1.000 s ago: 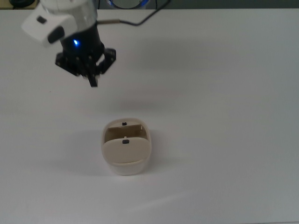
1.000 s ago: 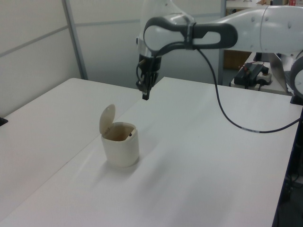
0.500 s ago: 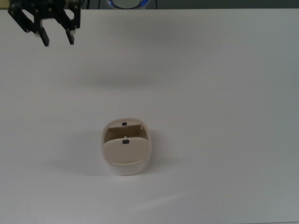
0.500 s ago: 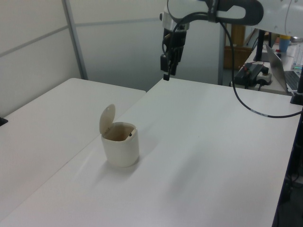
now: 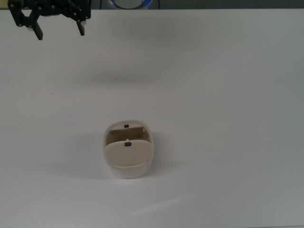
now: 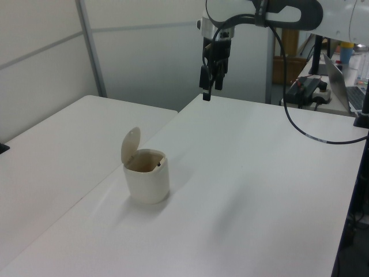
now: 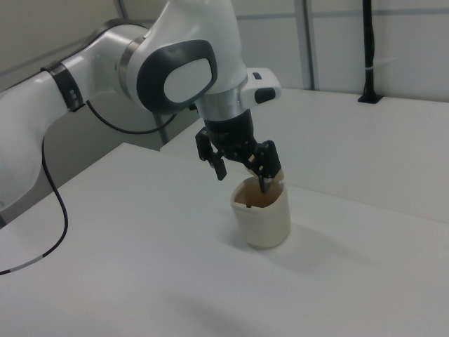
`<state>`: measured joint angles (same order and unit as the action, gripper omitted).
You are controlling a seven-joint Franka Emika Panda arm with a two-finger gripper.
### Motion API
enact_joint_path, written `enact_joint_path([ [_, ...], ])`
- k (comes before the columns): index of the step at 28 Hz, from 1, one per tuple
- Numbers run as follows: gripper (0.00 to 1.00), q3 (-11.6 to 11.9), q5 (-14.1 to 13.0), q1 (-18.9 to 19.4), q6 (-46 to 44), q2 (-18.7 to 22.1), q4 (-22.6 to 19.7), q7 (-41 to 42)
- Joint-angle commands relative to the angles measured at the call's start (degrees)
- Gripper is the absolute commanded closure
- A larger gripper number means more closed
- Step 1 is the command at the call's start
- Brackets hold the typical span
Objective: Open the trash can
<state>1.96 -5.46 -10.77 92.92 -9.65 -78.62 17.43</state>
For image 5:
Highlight small white trash can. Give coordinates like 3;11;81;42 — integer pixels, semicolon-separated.
102;120;156;179

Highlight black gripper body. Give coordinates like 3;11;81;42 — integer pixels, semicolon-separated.
22;0;73;17

